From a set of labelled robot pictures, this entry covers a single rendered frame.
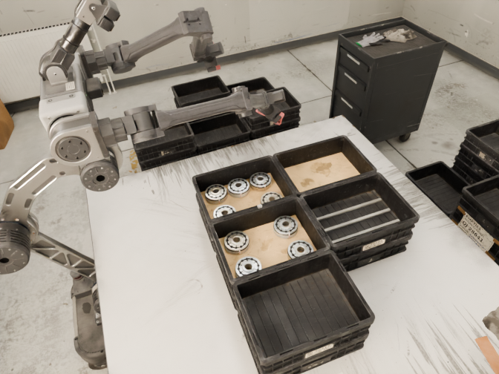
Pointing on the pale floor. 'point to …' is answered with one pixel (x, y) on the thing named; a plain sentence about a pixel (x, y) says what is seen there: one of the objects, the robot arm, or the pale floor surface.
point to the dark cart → (385, 81)
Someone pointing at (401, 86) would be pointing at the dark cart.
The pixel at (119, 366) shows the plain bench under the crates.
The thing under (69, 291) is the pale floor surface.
